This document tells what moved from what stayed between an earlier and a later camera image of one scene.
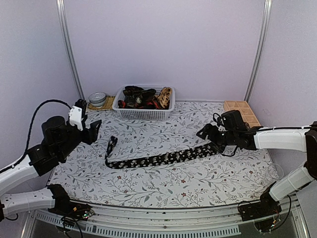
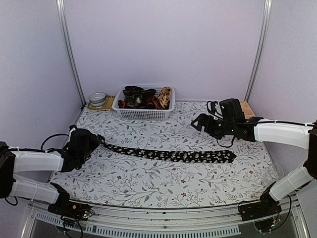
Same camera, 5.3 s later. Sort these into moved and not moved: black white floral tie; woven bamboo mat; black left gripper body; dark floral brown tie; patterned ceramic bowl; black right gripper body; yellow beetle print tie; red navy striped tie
Moved: black white floral tie; black right gripper body; black left gripper body
Not moved: patterned ceramic bowl; yellow beetle print tie; red navy striped tie; woven bamboo mat; dark floral brown tie
